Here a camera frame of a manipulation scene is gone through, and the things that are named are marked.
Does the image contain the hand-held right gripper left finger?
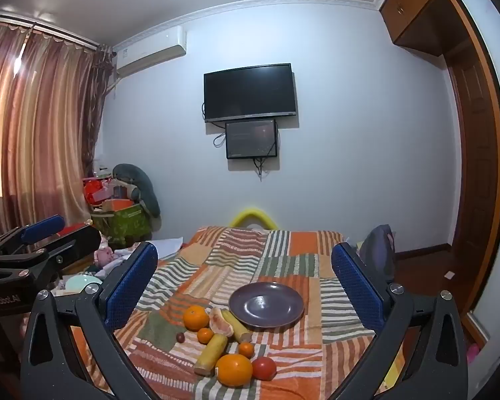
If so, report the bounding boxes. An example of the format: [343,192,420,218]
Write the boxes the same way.
[20,242,159,400]

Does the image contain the red tomato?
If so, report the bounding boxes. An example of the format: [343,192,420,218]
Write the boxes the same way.
[251,357,277,381]

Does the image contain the green patterned box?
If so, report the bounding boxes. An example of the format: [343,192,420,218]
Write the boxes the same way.
[90,202,151,247]

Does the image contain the white air conditioner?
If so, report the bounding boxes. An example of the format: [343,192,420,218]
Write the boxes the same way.
[115,25,188,78]

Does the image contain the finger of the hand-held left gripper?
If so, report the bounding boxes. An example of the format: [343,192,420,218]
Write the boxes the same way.
[0,215,66,260]
[0,225,102,287]

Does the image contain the striped patchwork blanket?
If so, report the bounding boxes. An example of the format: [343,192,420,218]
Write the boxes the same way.
[67,226,406,400]

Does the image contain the wooden door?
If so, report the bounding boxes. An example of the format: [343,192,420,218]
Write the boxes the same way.
[445,44,500,305]

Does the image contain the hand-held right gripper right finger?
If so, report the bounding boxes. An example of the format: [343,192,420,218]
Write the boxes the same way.
[331,242,469,400]

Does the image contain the purple plate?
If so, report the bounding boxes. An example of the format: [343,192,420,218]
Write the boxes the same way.
[228,282,305,330]

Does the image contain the grey plush toy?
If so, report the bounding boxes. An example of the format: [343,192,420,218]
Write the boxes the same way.
[112,163,161,218]

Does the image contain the pink toy figure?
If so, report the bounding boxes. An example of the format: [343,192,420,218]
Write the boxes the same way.
[95,245,116,266]

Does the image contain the yellow corn cob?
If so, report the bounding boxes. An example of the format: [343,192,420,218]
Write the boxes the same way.
[193,334,228,376]
[222,309,252,343]

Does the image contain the medium orange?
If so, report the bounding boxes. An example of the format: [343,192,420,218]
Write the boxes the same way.
[183,305,210,332]

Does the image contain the small black wall monitor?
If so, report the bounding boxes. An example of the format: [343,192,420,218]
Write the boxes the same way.
[225,119,279,160]

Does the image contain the wooden overhead cabinet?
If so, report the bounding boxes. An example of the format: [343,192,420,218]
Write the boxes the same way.
[379,0,463,57]

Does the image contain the dark blue backpack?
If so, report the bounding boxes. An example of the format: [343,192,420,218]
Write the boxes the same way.
[357,224,396,276]

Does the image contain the white papers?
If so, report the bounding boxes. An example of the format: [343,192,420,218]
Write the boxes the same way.
[152,237,185,260]

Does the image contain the orange flat box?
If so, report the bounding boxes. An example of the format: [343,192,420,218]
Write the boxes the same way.
[103,199,135,212]

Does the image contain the pink grapefruit slice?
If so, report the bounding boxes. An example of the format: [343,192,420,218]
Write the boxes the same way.
[209,307,235,337]

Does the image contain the black wall television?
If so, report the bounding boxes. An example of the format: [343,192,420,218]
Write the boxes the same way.
[203,63,298,123]

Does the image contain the brown striped curtain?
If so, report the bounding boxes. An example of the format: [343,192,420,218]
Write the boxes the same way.
[0,20,111,228]

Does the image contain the large orange with sticker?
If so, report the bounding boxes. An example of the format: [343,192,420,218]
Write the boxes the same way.
[215,353,254,387]

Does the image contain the red box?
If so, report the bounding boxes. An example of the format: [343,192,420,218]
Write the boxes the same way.
[83,177,111,206]

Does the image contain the mint green plate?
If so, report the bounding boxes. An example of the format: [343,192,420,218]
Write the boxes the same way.
[65,275,103,293]

